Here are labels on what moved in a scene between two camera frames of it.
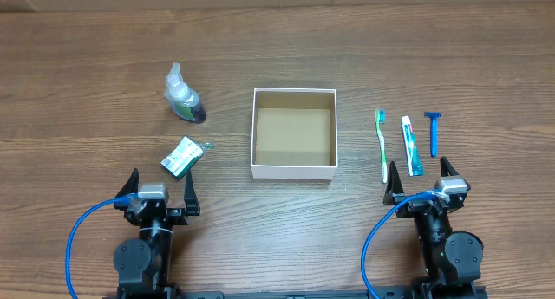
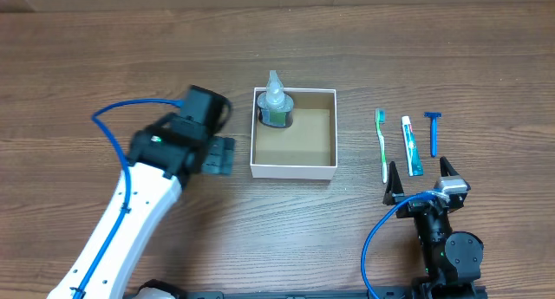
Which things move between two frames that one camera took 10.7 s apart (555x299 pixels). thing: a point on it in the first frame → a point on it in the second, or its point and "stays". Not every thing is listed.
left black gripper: [160, 213] → [218, 155]
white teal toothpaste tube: [414, 165] stays
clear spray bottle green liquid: [182, 97] → [275, 106]
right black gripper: [426, 206] stays
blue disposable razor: [434, 131] stays
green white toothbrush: [380, 118] stays
